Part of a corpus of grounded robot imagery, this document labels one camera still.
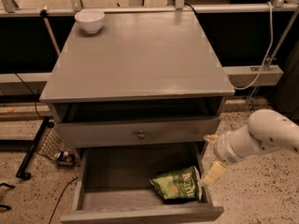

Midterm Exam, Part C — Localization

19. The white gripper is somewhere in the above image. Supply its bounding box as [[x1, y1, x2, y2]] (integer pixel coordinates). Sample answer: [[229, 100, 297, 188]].
[[201, 131, 249, 186]]

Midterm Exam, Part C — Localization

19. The green jalapeno chip bag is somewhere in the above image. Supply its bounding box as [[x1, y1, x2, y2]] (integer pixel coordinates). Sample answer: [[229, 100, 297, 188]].
[[149, 166, 202, 201]]

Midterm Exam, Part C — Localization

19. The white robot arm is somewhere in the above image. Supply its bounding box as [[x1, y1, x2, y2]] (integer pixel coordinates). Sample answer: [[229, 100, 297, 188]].
[[201, 109, 299, 186]]

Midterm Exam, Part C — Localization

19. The closed grey top drawer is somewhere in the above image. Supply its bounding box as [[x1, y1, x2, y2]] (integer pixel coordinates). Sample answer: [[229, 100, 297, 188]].
[[56, 117, 220, 148]]

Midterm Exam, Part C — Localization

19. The round brass drawer knob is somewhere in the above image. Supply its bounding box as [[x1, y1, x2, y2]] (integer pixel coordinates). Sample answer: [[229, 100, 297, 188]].
[[137, 132, 146, 140]]

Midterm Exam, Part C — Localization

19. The grey wooden drawer cabinet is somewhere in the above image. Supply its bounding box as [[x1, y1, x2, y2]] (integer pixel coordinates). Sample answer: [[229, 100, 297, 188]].
[[39, 10, 235, 224]]

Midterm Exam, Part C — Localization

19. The open grey middle drawer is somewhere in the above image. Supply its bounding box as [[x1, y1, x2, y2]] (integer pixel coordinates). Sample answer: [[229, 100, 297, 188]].
[[61, 143, 223, 224]]

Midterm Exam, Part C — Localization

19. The white ceramic bowl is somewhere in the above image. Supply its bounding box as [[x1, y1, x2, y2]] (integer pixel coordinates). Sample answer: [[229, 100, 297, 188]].
[[75, 9, 105, 34]]

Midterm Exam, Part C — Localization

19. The wooden stick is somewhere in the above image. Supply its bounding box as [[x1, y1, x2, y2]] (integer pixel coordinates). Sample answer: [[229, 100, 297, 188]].
[[40, 5, 60, 57]]

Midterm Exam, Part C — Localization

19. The white hanging cable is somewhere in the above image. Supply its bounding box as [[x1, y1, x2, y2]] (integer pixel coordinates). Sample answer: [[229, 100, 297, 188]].
[[232, 1, 275, 91]]

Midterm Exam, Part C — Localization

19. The wire mesh basket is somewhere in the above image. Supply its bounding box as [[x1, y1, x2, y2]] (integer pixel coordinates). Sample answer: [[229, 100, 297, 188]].
[[37, 128, 75, 166]]

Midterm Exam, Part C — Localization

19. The aluminium frame rail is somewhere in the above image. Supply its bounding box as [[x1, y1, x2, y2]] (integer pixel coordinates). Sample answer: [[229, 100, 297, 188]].
[[0, 0, 298, 16]]

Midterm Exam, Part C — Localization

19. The black floor cable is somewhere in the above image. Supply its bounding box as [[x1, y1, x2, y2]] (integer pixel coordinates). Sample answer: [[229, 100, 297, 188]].
[[48, 176, 79, 224]]

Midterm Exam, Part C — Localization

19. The black wall cable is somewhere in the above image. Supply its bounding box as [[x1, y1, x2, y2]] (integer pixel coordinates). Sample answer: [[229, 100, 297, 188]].
[[13, 73, 46, 119]]

